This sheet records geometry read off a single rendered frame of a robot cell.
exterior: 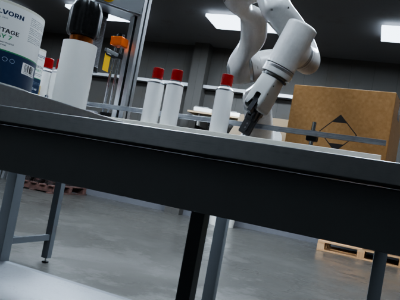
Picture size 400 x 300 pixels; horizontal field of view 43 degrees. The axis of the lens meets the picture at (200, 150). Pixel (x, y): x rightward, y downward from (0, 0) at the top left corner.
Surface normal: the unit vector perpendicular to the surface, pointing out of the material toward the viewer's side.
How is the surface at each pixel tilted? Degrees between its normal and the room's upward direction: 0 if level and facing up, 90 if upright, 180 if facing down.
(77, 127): 90
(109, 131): 90
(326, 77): 90
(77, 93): 90
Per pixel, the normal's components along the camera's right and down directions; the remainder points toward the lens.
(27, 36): 0.93, 0.15
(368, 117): -0.44, -0.13
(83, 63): 0.53, 0.05
